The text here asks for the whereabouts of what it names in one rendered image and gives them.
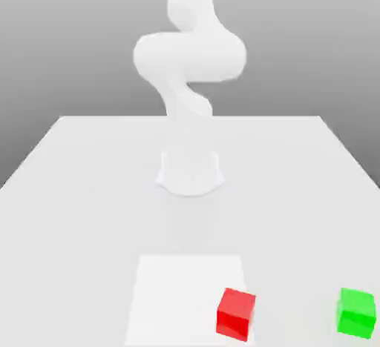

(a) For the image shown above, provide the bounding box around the small red cube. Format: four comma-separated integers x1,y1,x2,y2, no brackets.
215,287,257,343

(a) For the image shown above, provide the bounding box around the small green cube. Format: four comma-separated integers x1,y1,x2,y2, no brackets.
335,287,377,340

